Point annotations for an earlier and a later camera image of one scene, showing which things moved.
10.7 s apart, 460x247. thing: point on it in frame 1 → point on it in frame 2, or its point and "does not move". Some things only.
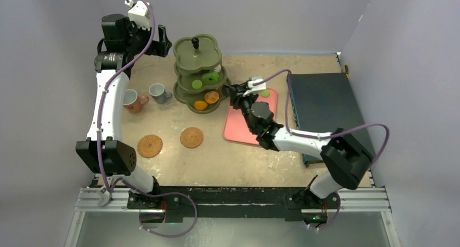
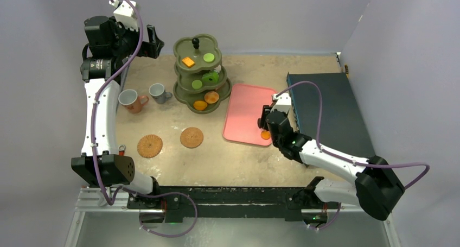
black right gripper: x=236 y=96 → x=263 y=118
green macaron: x=265 y=93 → x=208 y=57
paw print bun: x=210 y=97 does not move
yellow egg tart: x=200 y=105 does not move
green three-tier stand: x=200 y=78 does not move
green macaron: x=197 y=84 does not move
